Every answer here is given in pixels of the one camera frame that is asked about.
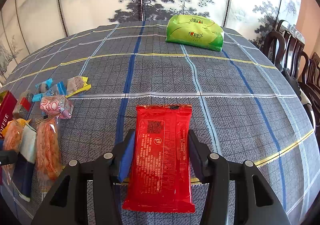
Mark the pink candy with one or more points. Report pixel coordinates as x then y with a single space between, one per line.
57 105

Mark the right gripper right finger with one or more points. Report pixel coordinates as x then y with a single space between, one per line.
255 201

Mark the red toffee tin box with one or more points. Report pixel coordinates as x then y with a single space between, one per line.
8 103

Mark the yellow sesame bar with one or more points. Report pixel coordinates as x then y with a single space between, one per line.
76 85

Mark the blue candy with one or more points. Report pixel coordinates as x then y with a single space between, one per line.
44 86
55 90

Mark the green tissue pack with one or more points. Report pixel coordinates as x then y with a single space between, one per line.
194 30

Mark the dark wooden chair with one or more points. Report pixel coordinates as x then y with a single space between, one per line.
286 45

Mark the plaid grey tablecloth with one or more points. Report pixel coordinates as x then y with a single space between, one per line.
243 107

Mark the orange yellow snack packet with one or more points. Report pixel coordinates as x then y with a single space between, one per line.
13 134

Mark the red labelled sesame block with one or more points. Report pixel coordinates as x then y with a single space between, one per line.
23 105

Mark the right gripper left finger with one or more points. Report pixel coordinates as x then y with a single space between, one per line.
66 201

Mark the red snack packet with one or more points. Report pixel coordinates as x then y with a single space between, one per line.
159 179

